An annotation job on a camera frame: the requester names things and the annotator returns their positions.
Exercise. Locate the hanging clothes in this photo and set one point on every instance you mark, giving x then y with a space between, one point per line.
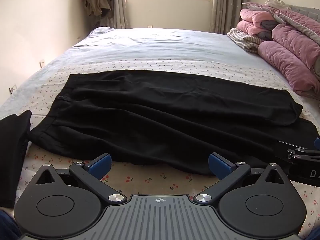
97 0

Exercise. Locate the grey quilted headboard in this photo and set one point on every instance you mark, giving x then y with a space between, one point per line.
310 12

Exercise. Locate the black folded garment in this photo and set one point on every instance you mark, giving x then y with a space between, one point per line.
12 155

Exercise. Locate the white patterned blanket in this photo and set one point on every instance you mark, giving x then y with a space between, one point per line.
275 3

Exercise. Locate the person's blue jeans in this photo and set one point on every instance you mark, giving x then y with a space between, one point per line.
7 226

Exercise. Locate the grey dotted curtain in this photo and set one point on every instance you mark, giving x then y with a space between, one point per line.
227 5
121 5

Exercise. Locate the pink quilt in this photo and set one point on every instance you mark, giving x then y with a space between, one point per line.
250 17

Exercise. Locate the cherry print cloth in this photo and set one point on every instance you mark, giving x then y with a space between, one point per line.
150 177

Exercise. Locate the bed with grey sheet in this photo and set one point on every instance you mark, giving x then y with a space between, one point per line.
150 45

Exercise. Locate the mauve quilt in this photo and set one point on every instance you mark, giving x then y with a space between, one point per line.
287 57

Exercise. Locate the striped cloth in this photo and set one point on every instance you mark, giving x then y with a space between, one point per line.
243 41

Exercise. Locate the black pants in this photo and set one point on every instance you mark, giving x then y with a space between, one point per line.
150 120

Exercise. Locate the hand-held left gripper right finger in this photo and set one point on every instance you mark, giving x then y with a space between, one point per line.
220 165

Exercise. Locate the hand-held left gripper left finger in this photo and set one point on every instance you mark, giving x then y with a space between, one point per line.
101 166

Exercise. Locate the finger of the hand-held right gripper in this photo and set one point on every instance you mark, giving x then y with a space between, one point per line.
317 141
285 150

